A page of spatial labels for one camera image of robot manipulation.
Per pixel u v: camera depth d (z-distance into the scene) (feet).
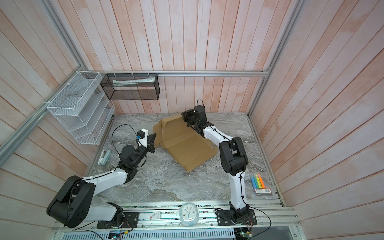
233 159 1.84
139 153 2.30
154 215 2.44
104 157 3.07
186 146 3.27
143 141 2.29
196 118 2.56
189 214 2.40
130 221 2.40
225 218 2.40
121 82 2.95
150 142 2.45
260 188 2.73
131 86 3.41
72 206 1.39
